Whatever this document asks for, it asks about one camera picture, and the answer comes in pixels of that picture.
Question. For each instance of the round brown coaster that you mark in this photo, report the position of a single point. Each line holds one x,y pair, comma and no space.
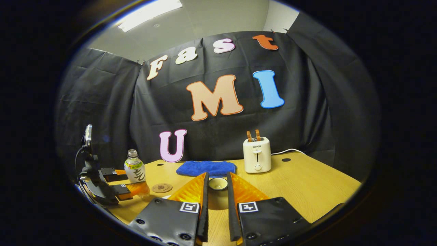
162,188

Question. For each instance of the blue towel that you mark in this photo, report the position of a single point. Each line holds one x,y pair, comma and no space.
206,168

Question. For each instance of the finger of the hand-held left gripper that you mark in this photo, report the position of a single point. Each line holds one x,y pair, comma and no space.
124,191
109,174

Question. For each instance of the cream teacup lid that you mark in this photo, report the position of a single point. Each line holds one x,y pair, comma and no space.
218,184

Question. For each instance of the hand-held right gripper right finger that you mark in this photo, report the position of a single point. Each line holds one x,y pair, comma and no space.
233,212

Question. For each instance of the clear plastic water bottle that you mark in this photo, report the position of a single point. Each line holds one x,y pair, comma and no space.
134,169

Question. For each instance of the white toaster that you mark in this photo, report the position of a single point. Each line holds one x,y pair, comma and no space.
257,157

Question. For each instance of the brown toast slice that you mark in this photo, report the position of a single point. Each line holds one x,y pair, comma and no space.
257,135
249,136

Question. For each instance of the black backdrop cloth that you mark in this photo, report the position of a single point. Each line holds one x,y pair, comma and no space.
307,102

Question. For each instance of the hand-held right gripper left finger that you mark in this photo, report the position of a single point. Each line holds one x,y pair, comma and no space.
204,212

